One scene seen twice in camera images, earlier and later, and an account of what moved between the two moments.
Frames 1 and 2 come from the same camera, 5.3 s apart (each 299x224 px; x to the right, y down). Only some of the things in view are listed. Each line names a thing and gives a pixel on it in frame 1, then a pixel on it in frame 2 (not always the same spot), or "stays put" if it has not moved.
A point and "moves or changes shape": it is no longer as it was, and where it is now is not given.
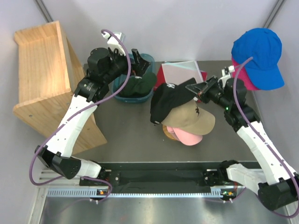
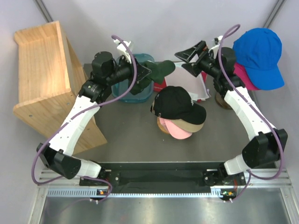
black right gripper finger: (199, 88) -> (188, 54)
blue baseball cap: (265, 45) stays put
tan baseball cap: (192, 118) moves or changes shape
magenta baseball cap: (243, 75) stays put
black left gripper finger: (136, 56) -> (142, 72)
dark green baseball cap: (137, 87) moves or changes shape
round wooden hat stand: (167, 133) -> (160, 126)
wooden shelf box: (50, 71) stays put
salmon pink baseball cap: (187, 139) -> (174, 131)
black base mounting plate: (189, 174) stays put
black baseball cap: (166, 96) moves or changes shape
